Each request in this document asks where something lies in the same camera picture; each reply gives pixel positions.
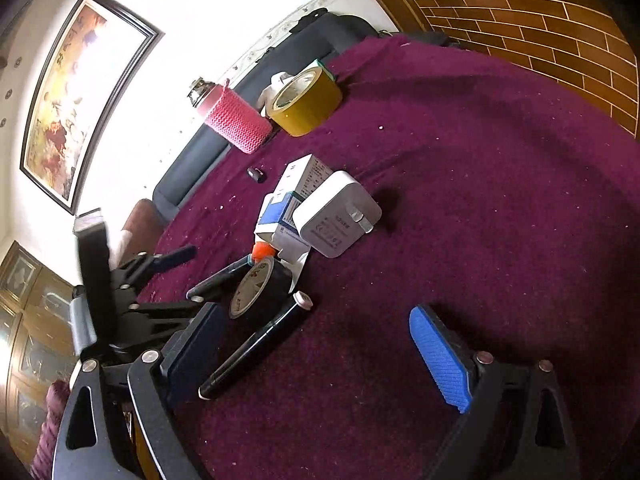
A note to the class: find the wooden glass door cabinet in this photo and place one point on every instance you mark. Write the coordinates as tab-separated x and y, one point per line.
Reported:
30	340

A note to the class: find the black leather sofa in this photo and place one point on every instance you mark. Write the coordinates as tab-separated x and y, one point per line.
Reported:
310	42

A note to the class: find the framed wall painting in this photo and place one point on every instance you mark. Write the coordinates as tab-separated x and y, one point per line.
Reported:
75	100

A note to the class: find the white crumpled cloth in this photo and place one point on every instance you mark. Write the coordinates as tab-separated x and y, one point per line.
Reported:
274	91

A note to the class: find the black electrical tape roll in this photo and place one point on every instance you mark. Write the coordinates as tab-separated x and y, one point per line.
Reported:
270	295

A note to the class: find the black item on sofa back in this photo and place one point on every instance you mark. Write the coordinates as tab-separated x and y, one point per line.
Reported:
310	16

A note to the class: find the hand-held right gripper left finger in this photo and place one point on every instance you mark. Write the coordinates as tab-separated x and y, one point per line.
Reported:
195	355

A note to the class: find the pink knitted sleeve thermos bottle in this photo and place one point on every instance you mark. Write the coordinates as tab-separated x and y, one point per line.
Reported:
237	122

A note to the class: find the white bottle with orange cap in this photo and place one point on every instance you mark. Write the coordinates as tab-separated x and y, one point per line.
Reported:
261	251

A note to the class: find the yellow-brown packing tape roll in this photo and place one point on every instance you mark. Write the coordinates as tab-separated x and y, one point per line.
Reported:
312	110

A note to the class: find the blue white medicine box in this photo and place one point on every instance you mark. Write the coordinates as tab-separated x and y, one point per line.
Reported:
277	212

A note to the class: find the purple tablecloth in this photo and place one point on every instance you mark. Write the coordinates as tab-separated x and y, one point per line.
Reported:
475	185

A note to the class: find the brown armchair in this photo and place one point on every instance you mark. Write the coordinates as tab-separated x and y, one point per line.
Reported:
145	222

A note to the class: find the wooden brick pattern counter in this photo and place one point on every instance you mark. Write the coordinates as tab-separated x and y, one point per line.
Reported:
525	25

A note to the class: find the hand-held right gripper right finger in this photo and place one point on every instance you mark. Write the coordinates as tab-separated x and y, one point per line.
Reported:
440	360

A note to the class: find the dark purple cloth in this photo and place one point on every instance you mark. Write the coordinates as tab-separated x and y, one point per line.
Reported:
50	420

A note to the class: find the small black cylinder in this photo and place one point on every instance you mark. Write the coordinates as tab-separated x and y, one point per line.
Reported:
256	174

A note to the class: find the white USB charger plug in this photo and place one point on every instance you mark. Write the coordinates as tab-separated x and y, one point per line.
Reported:
332	220

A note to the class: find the white green medicine box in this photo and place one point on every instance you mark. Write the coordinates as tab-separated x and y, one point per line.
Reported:
312	172

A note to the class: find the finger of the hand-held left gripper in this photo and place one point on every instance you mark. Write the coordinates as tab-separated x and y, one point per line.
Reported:
175	257
220	280

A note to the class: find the black pen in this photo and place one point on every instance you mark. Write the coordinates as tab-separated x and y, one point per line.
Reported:
255	350

